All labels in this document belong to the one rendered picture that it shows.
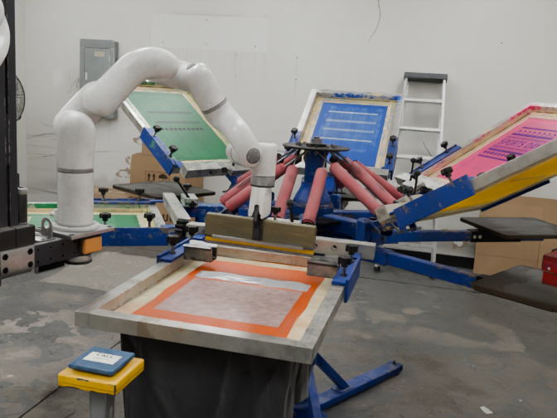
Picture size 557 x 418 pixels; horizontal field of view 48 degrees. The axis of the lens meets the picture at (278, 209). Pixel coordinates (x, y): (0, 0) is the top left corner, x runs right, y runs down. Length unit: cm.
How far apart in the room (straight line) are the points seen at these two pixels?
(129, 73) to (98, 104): 12
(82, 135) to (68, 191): 15
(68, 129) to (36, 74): 560
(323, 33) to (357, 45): 34
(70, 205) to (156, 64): 44
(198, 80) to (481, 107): 444
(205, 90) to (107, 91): 27
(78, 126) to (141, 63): 23
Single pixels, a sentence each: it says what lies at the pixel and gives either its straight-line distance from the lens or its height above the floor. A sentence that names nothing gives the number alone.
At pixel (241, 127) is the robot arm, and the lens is 183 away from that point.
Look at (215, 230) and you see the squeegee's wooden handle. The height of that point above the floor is 109.
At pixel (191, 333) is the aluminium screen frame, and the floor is 98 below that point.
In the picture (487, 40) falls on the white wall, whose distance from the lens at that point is 605.
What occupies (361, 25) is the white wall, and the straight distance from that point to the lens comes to 610.
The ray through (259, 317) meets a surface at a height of 95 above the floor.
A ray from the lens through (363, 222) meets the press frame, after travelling 256.
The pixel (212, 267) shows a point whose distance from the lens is 210.
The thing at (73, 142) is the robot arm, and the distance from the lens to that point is 173.
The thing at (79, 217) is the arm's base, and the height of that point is 117.
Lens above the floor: 154
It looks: 11 degrees down
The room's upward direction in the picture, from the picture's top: 4 degrees clockwise
